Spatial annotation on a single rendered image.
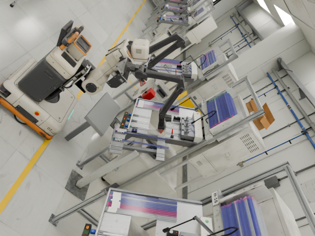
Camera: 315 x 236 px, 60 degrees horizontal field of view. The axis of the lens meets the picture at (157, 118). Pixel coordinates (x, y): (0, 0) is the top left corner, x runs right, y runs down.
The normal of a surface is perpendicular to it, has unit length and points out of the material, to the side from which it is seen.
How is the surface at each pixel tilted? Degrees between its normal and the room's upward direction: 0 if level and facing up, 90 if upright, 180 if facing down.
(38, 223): 0
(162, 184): 90
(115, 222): 45
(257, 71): 90
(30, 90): 90
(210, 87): 90
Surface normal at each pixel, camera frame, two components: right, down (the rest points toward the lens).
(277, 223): -0.61, -0.69
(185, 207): 0.13, -0.83
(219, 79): -0.08, 0.53
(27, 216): 0.79, -0.48
